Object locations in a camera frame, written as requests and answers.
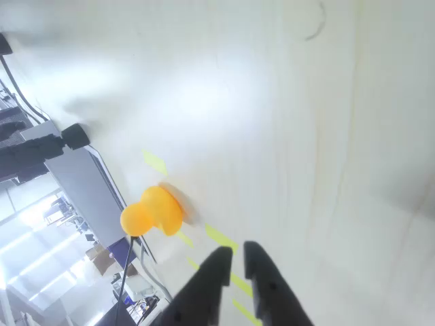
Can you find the black clamp knob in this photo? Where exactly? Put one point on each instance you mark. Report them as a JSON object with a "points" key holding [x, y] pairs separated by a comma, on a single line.
{"points": [[4, 44], [75, 136]]}

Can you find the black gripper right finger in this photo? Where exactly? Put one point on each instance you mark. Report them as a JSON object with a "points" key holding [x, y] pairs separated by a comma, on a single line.
{"points": [[272, 299]]}

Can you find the brown cardboard box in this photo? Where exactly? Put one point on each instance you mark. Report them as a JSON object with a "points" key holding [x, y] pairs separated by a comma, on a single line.
{"points": [[100, 259]]}

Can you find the yellow-green tape strip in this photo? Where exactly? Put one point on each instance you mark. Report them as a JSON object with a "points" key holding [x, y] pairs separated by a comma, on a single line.
{"points": [[185, 239], [242, 283], [246, 311], [155, 162], [221, 237], [192, 263]]}

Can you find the yellow rubber duck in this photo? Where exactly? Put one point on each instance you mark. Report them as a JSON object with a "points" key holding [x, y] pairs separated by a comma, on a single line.
{"points": [[156, 210]]}

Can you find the black clamp body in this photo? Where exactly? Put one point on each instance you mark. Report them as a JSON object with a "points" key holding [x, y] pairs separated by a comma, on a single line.
{"points": [[30, 156]]}

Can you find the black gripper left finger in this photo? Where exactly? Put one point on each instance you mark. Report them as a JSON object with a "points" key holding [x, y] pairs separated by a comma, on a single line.
{"points": [[200, 295]]}

